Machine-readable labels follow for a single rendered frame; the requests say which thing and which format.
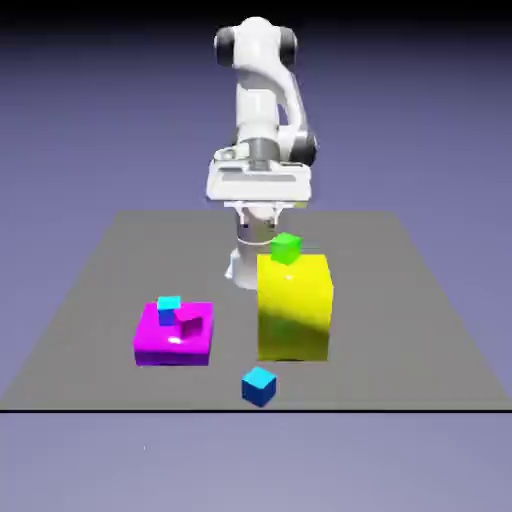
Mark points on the large yellow box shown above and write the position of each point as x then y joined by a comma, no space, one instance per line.
294,308

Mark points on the large magenta box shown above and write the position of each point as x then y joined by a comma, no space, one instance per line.
168,344

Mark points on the small cyan cube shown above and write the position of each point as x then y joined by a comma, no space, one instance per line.
168,310
259,386

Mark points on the small magenta cube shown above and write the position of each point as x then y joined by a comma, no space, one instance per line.
191,324

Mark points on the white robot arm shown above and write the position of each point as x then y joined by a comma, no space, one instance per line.
256,72

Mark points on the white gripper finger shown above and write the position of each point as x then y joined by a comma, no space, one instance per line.
276,218
242,218

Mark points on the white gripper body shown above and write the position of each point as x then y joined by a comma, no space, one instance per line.
258,184

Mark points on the small green cube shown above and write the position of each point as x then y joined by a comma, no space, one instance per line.
285,248

